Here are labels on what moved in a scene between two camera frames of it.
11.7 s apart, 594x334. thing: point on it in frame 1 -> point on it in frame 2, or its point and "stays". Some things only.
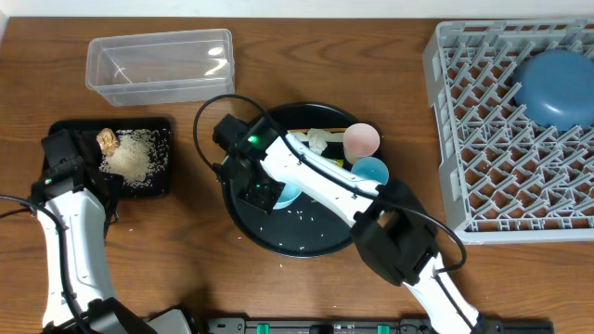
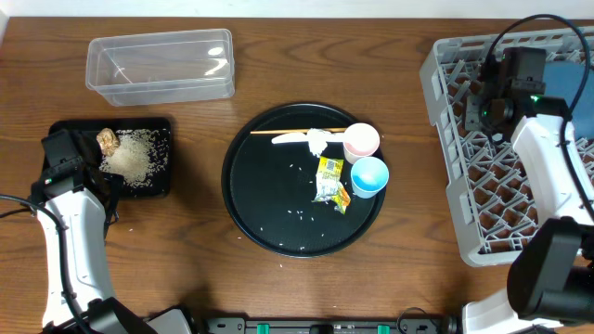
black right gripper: (259, 195) -> (476, 112)
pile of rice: (140, 156) stays
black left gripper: (99, 186) stays
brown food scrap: (108, 142) stays
